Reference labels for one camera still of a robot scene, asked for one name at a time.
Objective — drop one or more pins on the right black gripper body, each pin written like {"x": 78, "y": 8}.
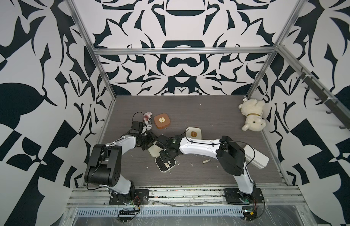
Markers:
{"x": 164, "y": 154}

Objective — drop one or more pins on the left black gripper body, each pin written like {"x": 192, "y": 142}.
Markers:
{"x": 147, "y": 140}

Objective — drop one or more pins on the cream nail kit case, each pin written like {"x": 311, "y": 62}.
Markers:
{"x": 193, "y": 133}
{"x": 154, "y": 151}

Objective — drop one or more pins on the brown nail kit case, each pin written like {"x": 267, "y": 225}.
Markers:
{"x": 162, "y": 121}

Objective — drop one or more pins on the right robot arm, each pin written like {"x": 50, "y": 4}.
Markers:
{"x": 230, "y": 155}

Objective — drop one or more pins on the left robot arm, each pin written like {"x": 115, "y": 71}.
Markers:
{"x": 104, "y": 166}

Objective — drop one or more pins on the crushed flag print can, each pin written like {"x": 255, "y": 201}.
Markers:
{"x": 148, "y": 121}

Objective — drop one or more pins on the white teddy bear plush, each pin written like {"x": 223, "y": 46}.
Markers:
{"x": 253, "y": 111}

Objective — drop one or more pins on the white box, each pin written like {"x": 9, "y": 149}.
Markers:
{"x": 255, "y": 157}

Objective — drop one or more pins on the right circuit board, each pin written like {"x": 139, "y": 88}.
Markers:
{"x": 249, "y": 213}

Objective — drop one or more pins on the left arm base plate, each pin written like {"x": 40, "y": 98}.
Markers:
{"x": 134, "y": 197}

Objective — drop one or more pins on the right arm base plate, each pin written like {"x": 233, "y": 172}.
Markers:
{"x": 236, "y": 197}

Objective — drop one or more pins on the wall hook rail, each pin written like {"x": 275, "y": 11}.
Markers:
{"x": 324, "y": 96}

